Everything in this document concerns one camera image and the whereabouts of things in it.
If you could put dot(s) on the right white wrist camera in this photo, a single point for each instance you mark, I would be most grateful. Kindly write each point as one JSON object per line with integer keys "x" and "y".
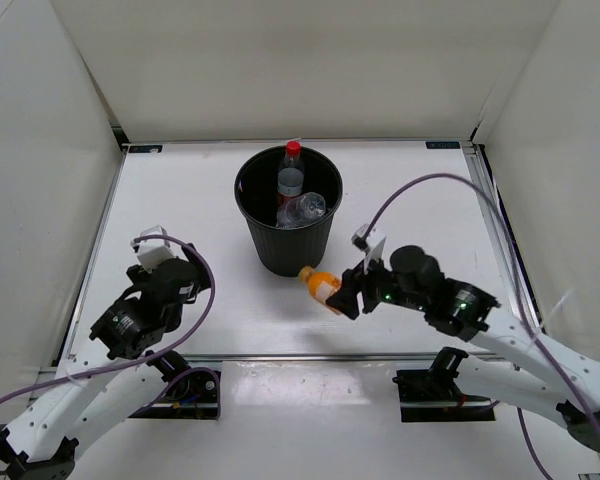
{"x": 371, "y": 242}

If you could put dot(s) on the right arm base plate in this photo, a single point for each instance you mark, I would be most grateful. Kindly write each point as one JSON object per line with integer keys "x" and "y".
{"x": 425, "y": 398}

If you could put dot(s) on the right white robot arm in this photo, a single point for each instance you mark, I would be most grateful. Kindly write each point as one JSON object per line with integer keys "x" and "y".
{"x": 548, "y": 378}

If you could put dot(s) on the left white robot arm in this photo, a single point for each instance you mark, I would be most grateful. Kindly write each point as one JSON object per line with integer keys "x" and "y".
{"x": 117, "y": 373}

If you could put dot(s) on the black plastic waste bin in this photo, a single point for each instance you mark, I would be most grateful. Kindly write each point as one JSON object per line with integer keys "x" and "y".
{"x": 285, "y": 252}

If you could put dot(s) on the front aluminium rail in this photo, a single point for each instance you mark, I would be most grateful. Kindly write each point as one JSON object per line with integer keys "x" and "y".
{"x": 422, "y": 356}

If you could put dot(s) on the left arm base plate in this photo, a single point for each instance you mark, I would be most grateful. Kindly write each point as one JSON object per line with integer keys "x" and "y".
{"x": 196, "y": 397}

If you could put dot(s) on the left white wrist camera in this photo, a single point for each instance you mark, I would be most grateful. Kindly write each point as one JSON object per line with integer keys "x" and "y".
{"x": 151, "y": 253}

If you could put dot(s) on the right aluminium frame rail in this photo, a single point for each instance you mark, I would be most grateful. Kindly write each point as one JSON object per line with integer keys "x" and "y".
{"x": 519, "y": 293}

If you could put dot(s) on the red label clear bottle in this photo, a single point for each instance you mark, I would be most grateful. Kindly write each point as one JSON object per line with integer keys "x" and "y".
{"x": 291, "y": 173}

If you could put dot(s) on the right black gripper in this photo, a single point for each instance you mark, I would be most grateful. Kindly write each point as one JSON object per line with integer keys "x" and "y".
{"x": 345, "y": 299}

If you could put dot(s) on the tall clear crushed bottle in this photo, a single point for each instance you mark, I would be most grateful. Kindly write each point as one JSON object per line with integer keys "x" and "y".
{"x": 301, "y": 211}

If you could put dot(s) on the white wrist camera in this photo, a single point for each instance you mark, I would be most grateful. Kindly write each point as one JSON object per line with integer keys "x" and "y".
{"x": 371, "y": 242}
{"x": 151, "y": 253}

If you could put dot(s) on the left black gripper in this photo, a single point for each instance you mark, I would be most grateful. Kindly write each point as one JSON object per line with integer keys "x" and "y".
{"x": 202, "y": 278}

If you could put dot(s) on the orange juice bottle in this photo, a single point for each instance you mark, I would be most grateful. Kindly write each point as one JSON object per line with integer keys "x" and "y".
{"x": 321, "y": 285}

